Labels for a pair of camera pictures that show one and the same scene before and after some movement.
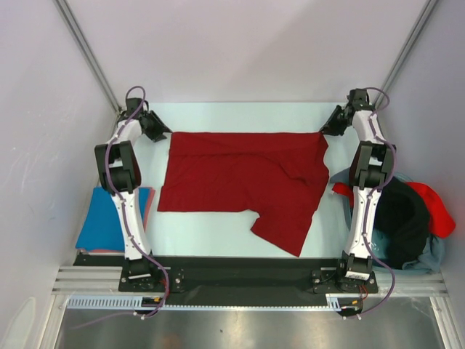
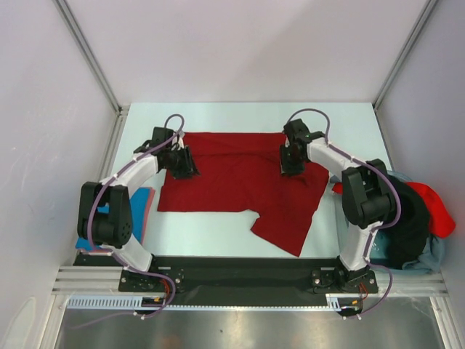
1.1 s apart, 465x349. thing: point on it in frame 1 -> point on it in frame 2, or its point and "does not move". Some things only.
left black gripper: [160, 128] -> [187, 169]
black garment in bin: [404, 220] does not move
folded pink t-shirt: [148, 211] does not move
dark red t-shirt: [282, 177] does not move
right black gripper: [331, 127] -> [287, 167]
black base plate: [253, 281] does not move
